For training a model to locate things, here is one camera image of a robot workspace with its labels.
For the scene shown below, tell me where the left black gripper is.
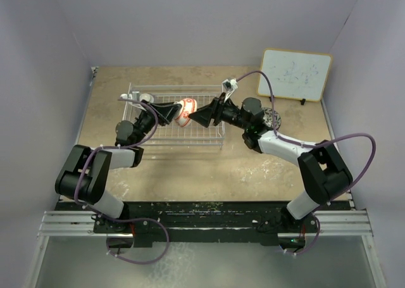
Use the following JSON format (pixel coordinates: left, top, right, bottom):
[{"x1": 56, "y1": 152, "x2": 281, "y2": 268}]
[{"x1": 133, "y1": 99, "x2": 180, "y2": 146}]

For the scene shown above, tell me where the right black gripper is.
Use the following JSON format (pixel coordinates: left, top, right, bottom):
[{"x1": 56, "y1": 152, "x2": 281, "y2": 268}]
[{"x1": 189, "y1": 93, "x2": 250, "y2": 131}]

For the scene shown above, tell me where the red flower pattern bowl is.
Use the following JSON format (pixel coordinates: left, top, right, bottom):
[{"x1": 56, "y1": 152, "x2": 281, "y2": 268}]
[{"x1": 174, "y1": 98, "x2": 197, "y2": 128}]

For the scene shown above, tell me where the pink floral bowl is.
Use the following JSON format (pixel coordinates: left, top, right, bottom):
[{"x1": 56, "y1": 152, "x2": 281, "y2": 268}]
[{"x1": 263, "y1": 107, "x2": 282, "y2": 130}]

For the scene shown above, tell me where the grey striped bowl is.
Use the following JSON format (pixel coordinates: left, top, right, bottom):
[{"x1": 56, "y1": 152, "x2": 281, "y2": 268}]
[{"x1": 139, "y1": 93, "x2": 154, "y2": 103}]

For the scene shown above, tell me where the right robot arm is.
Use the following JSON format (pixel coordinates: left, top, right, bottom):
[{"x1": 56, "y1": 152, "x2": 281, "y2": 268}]
[{"x1": 189, "y1": 96, "x2": 353, "y2": 232}]

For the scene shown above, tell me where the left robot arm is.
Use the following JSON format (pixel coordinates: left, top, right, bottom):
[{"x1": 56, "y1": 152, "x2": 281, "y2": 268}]
[{"x1": 55, "y1": 98, "x2": 182, "y2": 232}]

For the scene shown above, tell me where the yellow framed whiteboard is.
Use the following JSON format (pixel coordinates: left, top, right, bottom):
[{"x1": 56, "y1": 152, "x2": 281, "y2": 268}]
[{"x1": 257, "y1": 49, "x2": 333, "y2": 102}]

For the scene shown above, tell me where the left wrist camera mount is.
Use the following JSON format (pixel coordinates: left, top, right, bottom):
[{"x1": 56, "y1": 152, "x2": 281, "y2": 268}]
[{"x1": 119, "y1": 92, "x2": 142, "y2": 109}]

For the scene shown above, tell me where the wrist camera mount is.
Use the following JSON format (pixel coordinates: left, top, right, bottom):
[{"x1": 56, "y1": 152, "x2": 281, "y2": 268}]
[
  {"x1": 119, "y1": 92, "x2": 142, "y2": 109},
  {"x1": 222, "y1": 78, "x2": 238, "y2": 101}
]

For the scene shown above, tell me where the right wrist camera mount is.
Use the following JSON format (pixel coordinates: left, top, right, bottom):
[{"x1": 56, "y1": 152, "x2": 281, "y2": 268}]
[{"x1": 222, "y1": 78, "x2": 238, "y2": 101}]

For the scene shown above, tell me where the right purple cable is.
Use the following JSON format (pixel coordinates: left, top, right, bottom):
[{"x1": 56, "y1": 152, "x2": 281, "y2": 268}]
[{"x1": 237, "y1": 70, "x2": 377, "y2": 259}]

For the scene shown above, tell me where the purple cable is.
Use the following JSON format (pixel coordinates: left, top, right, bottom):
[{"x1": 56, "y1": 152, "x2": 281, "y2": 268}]
[
  {"x1": 75, "y1": 96, "x2": 171, "y2": 265},
  {"x1": 237, "y1": 70, "x2": 377, "y2": 259}
]

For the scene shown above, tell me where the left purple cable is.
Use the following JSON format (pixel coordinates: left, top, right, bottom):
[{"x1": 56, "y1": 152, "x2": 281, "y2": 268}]
[{"x1": 75, "y1": 96, "x2": 171, "y2": 265}]

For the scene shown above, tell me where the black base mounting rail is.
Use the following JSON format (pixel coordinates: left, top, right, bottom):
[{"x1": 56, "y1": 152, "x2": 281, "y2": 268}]
[{"x1": 92, "y1": 201, "x2": 318, "y2": 249}]

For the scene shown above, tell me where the aluminium extrusion frame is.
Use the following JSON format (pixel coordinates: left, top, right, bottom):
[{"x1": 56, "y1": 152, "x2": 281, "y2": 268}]
[{"x1": 38, "y1": 210, "x2": 373, "y2": 237}]

